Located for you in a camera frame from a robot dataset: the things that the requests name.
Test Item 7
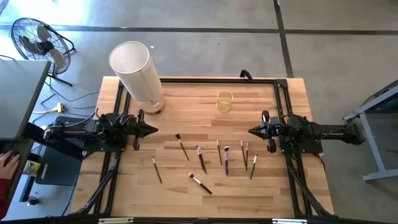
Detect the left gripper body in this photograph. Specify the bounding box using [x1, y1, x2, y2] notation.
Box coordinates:
[126, 108, 147, 151]

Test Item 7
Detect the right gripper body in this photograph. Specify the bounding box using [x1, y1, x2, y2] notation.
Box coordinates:
[262, 110, 280, 153]

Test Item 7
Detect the black-bristle makeup brush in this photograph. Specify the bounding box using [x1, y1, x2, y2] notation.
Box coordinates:
[175, 133, 190, 162]

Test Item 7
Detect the person's forearm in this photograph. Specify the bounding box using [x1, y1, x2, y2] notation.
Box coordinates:
[0, 179, 10, 220]

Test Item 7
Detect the clear glass cup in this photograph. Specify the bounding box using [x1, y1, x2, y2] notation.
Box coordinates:
[216, 90, 234, 113]

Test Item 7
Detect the white-bristle makeup brush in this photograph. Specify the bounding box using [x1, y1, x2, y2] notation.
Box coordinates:
[223, 146, 230, 176]

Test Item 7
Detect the white cylinder shade table lamp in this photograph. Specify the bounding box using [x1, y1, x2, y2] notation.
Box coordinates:
[108, 40, 166, 116]

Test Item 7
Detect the black clamp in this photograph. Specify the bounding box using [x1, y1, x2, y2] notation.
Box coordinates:
[239, 69, 254, 82]

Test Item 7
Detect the large fluffy powder brush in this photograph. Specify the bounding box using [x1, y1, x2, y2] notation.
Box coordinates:
[188, 172, 213, 195]

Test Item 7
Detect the black computer case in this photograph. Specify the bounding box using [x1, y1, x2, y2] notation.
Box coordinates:
[35, 116, 84, 187]

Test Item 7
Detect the black rig crossbar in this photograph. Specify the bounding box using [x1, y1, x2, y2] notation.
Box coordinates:
[0, 215, 398, 224]

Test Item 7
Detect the black diagonal beam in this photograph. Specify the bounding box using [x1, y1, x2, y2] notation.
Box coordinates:
[23, 123, 85, 160]

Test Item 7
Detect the grey metal cart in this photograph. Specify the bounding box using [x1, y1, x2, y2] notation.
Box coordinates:
[343, 79, 398, 183]

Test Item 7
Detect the yellow labelled box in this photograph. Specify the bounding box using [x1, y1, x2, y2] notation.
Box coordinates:
[23, 160, 41, 177]

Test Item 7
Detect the dark desk surface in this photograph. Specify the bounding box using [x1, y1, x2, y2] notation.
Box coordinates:
[0, 138, 34, 218]

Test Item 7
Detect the grey desk panel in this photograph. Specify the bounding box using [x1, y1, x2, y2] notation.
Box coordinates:
[0, 60, 52, 141]

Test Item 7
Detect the black floor fan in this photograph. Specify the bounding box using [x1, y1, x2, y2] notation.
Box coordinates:
[10, 17, 76, 87]

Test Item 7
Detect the black computer mouse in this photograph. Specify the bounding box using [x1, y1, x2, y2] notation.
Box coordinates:
[5, 150, 19, 163]

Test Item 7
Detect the person's hand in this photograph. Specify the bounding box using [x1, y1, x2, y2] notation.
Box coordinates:
[0, 151, 21, 180]

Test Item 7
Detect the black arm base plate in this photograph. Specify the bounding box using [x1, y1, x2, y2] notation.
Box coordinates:
[83, 136, 126, 153]
[279, 138, 324, 154]

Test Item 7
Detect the black aluminium extrusion frame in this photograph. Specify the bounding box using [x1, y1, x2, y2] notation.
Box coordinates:
[73, 77, 336, 218]

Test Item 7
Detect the silver metal bracket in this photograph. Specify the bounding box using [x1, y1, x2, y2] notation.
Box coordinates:
[272, 218, 308, 224]
[98, 217, 134, 224]

